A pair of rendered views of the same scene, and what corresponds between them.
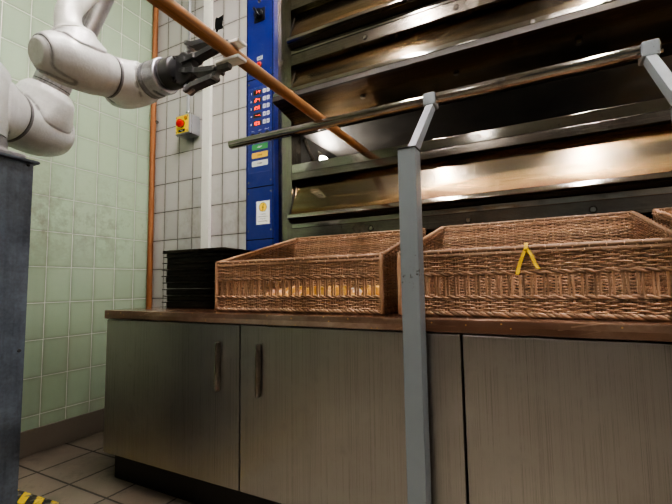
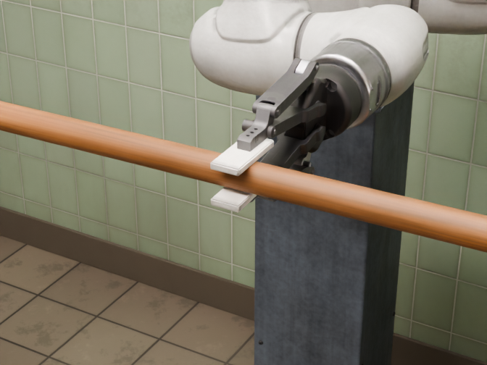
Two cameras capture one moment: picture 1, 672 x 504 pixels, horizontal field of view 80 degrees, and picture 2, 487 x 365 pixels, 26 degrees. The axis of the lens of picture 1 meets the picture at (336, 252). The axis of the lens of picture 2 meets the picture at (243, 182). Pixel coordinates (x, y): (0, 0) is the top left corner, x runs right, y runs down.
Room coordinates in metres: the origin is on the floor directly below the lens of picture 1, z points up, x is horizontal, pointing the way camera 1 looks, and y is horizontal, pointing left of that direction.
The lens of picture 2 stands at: (0.91, -0.64, 1.65)
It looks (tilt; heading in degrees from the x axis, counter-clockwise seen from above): 28 degrees down; 92
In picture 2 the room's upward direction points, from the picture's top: straight up
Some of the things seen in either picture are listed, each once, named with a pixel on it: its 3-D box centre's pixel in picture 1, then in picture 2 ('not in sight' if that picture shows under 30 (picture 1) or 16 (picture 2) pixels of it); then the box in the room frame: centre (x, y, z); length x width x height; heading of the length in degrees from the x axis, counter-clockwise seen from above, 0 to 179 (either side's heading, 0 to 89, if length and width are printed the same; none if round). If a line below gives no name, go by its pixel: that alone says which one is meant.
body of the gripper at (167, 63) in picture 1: (181, 70); (314, 110); (0.94, 0.37, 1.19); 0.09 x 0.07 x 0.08; 64
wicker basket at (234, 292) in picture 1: (328, 266); not in sight; (1.33, 0.03, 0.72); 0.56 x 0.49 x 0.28; 64
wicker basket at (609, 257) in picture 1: (526, 258); not in sight; (1.05, -0.50, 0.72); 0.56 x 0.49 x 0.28; 62
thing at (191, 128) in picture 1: (187, 126); not in sight; (1.95, 0.74, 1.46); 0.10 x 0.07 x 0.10; 62
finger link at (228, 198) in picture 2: (230, 61); (242, 189); (0.87, 0.23, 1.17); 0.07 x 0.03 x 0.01; 64
